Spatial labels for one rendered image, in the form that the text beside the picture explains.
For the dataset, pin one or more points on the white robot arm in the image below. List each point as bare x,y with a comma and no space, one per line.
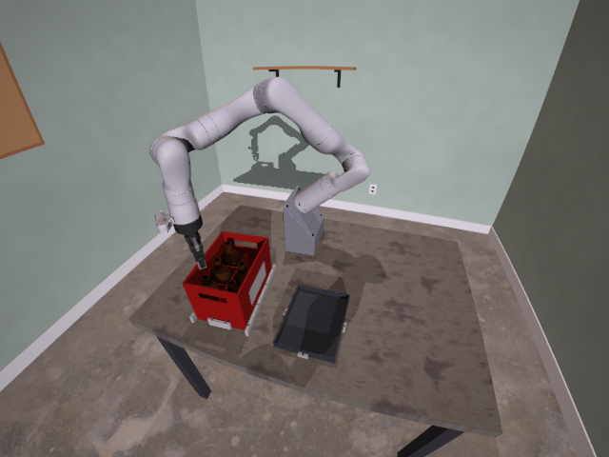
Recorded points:
269,96

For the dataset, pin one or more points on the brown glass bottle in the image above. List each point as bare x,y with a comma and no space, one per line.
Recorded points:
231,256
241,274
220,273
206,282
232,286

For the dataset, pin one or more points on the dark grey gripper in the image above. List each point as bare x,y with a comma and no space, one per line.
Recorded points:
193,238

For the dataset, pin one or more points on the red bottle crate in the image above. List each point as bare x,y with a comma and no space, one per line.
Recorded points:
239,306

